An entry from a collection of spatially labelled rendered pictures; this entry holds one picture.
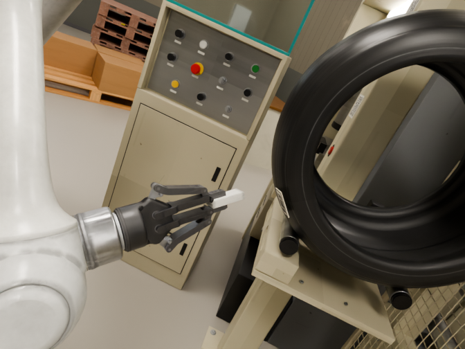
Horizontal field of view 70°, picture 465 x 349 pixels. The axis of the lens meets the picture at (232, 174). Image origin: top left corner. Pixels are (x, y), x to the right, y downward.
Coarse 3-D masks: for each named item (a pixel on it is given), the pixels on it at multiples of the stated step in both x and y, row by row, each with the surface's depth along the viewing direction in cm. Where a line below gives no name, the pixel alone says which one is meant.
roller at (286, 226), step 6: (282, 222) 85; (288, 222) 82; (282, 228) 81; (288, 228) 80; (282, 234) 78; (288, 234) 77; (294, 234) 77; (282, 240) 76; (288, 240) 75; (294, 240) 75; (282, 246) 76; (288, 246) 75; (294, 246) 75; (282, 252) 76; (288, 252) 76; (294, 252) 76
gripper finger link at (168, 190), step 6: (156, 186) 55; (162, 186) 55; (168, 186) 57; (174, 186) 58; (180, 186) 58; (186, 186) 59; (192, 186) 59; (198, 186) 60; (162, 192) 55; (168, 192) 56; (174, 192) 57; (180, 192) 57; (186, 192) 58; (192, 192) 58; (198, 192) 59; (204, 192) 59
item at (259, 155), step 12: (276, 96) 461; (276, 108) 367; (264, 120) 373; (276, 120) 377; (264, 132) 380; (252, 144) 383; (264, 144) 388; (252, 156) 392; (264, 156) 397; (264, 168) 405
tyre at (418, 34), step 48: (336, 48) 62; (384, 48) 57; (432, 48) 55; (336, 96) 61; (288, 144) 66; (288, 192) 69; (432, 192) 92; (336, 240) 69; (384, 240) 92; (432, 240) 86
